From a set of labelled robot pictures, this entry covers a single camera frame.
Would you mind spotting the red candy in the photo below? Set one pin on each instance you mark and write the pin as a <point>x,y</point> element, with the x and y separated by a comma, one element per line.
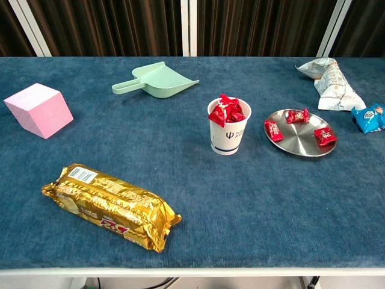
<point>273,131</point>
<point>217,115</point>
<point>297,116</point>
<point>229,100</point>
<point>325,136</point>
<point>237,116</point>

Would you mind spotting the white paper cup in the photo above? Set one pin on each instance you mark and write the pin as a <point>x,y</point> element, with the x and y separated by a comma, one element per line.
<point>228,138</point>

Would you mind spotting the bowl of red candies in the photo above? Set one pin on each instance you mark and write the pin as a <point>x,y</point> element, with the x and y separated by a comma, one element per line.
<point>300,141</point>

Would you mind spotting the mint green plastic dustpan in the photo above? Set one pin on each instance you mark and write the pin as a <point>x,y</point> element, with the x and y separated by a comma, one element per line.
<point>164,81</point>

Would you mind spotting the blue felt table cover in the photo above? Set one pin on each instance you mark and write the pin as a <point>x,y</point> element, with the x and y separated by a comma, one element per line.
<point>240,195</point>

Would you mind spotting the gold foil biscuit package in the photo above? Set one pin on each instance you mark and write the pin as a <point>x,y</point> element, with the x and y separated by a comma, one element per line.
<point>114,207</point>

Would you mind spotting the dark pleated curtain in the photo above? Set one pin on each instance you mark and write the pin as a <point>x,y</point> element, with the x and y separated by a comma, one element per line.
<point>255,27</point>
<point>367,27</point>
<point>12,27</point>
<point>105,27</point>

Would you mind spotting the white crumpled snack bag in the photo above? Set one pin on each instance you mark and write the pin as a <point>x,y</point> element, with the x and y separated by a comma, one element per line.
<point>334,87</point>

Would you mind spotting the pink foam cube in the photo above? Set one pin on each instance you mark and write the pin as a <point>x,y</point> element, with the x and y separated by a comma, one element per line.
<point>39,111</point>

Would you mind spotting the blue snack packet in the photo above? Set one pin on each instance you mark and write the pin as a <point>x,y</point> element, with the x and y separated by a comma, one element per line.
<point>368,119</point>

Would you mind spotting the white frame post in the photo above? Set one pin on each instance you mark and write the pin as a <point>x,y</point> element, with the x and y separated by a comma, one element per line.
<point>334,27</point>
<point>188,27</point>
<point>30,27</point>

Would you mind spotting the white table frame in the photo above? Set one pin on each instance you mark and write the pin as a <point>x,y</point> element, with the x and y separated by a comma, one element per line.
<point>192,272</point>

